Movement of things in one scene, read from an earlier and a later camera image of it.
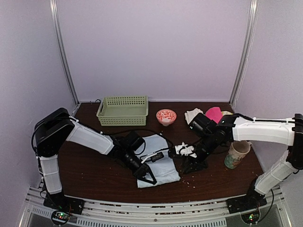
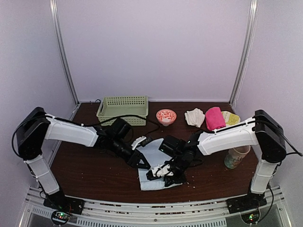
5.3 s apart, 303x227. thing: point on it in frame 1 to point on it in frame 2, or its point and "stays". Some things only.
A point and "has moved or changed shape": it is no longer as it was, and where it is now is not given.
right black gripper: x=199 y=165 to x=167 y=179
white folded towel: x=189 y=115 stays
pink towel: x=214 y=113 stays
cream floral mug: x=238 y=150 stays
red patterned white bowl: x=166 y=117 stays
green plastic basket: x=129 y=110 stays
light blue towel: x=154 y=152 has moved or changed shape
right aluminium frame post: x=254 y=8 stays
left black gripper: x=141 y=171 to x=136 y=157
